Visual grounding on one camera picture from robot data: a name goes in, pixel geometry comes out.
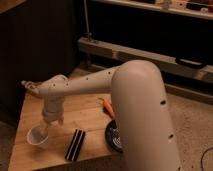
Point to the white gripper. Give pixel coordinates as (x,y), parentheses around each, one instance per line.
(52,111)

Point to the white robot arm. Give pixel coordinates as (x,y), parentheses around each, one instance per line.
(141,111)

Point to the black white striped block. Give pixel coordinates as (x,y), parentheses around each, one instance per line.
(75,145)

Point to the wooden table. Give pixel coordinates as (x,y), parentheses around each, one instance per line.
(80,112)

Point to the clear plastic bottle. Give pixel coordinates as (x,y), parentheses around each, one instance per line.
(32,88)

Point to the black frying pan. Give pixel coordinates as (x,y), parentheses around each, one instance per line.
(112,136)

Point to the metal pole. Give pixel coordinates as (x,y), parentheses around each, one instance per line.
(88,33)

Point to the grey metal beam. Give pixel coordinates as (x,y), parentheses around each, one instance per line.
(165,63)

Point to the wooden shelf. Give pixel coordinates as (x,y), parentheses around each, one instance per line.
(167,6)

